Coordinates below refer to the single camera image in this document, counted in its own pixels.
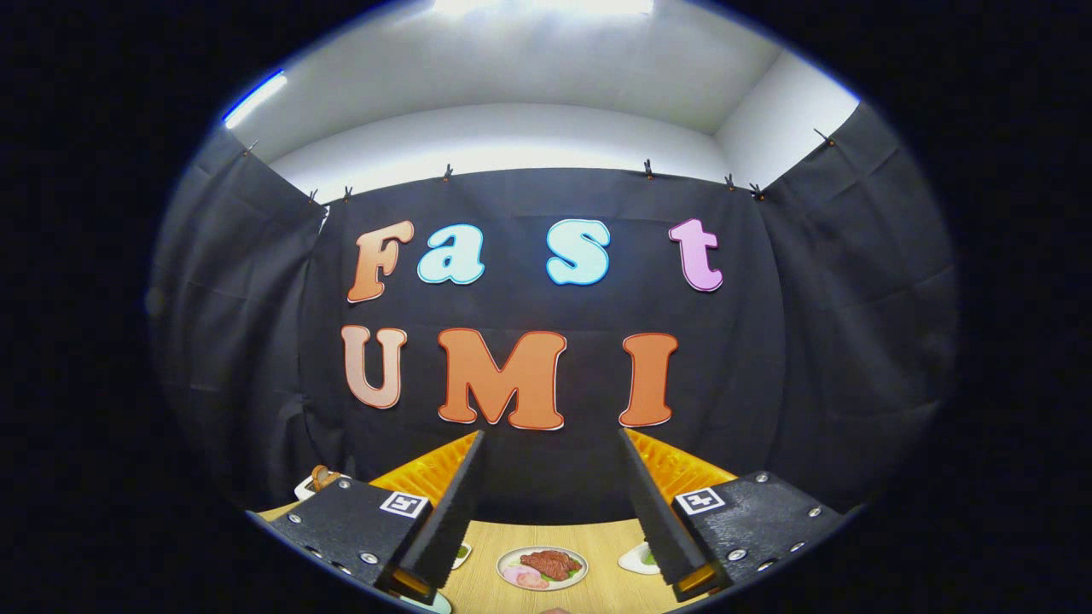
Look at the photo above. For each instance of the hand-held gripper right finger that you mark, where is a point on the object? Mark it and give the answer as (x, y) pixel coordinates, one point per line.
(657, 512)

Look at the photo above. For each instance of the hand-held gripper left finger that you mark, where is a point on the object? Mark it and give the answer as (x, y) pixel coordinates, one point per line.
(448, 520)

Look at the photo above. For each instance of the white sectioned dish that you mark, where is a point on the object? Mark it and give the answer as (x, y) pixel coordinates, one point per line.
(461, 556)

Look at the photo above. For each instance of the green drink bottle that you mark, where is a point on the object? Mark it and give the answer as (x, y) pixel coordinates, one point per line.
(652, 556)

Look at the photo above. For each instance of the small white square dish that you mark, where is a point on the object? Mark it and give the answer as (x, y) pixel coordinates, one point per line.
(631, 558)

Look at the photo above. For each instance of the white plate with meat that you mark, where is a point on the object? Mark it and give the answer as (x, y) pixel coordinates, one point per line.
(510, 558)

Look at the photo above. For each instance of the light blue plate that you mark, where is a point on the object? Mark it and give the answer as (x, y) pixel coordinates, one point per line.
(435, 605)

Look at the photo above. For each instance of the pink ham slices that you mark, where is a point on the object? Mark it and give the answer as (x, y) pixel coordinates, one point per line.
(522, 577)

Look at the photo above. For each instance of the brown steak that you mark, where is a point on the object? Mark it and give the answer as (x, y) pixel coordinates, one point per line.
(550, 564)

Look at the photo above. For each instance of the toasted bread slice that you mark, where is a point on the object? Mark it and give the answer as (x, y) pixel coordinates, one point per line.
(324, 477)

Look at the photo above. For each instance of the cream white toaster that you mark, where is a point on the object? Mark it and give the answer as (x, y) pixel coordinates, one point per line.
(303, 489)

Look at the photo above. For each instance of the row of black cloth clips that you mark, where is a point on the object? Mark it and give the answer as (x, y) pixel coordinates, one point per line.
(448, 174)

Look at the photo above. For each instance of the ceiling light panel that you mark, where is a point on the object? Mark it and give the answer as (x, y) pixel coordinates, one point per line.
(546, 7)

